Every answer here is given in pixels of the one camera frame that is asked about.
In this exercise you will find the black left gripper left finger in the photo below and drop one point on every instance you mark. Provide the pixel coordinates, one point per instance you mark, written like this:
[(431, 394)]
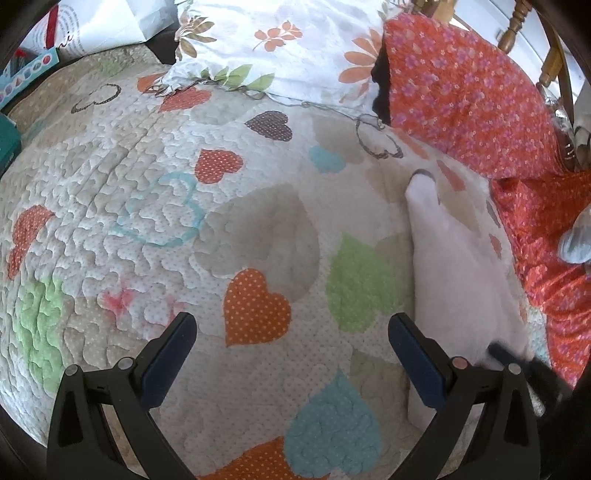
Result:
[(81, 444)]

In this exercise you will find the red floral pillow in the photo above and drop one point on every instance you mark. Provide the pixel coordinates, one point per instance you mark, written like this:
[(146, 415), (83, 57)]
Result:
[(451, 89)]

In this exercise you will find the pale pink printed garment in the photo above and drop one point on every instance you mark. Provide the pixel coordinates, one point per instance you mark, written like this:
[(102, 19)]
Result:
[(463, 298)]

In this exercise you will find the green plastic package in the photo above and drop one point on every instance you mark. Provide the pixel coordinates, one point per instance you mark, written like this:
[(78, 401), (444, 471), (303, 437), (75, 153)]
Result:
[(10, 143)]

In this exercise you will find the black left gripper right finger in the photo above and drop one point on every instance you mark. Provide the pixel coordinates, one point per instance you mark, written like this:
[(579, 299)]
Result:
[(484, 425)]

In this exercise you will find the heart patterned quilt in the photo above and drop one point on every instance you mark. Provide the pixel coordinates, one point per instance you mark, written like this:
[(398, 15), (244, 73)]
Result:
[(282, 229)]

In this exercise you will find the white floral pillow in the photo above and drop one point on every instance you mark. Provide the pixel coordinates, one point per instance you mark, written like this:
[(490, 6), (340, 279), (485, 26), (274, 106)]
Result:
[(321, 52)]

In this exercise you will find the teal flat box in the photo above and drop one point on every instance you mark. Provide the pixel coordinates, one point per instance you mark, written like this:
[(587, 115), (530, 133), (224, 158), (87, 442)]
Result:
[(14, 85)]

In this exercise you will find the wooden chair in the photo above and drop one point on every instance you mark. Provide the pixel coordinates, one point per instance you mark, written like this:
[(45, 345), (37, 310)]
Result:
[(525, 35)]

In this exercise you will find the red floral sheet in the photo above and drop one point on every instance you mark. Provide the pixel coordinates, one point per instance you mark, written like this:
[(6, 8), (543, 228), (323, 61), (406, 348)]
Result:
[(535, 214)]

